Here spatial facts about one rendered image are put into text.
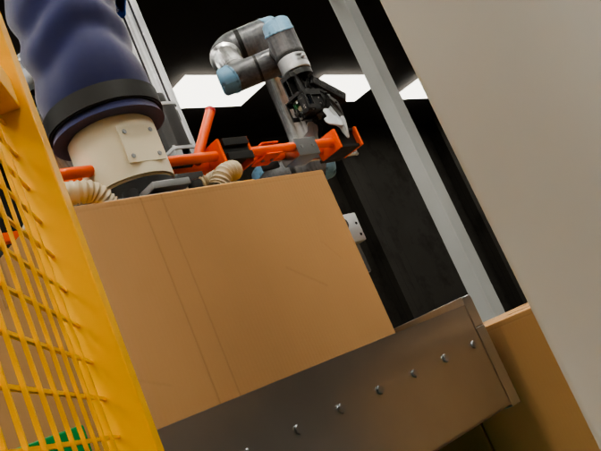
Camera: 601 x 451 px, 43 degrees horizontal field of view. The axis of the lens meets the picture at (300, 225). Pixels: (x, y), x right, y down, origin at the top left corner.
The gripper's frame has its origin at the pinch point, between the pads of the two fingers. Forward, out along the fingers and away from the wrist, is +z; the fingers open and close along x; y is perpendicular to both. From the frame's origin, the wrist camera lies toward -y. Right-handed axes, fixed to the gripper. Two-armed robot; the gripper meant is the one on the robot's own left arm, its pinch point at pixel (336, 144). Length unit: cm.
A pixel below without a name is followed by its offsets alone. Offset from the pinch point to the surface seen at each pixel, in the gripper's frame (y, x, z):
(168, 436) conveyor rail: 91, 35, 50
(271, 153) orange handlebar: 25.2, 3.5, 1.8
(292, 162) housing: 16.7, 0.2, 3.2
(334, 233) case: 33.5, 18.9, 26.5
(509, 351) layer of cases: 15, 30, 60
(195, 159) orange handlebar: 45.4, 3.3, 1.1
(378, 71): -275, -172, -126
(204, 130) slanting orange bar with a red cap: 38.6, 1.5, -6.2
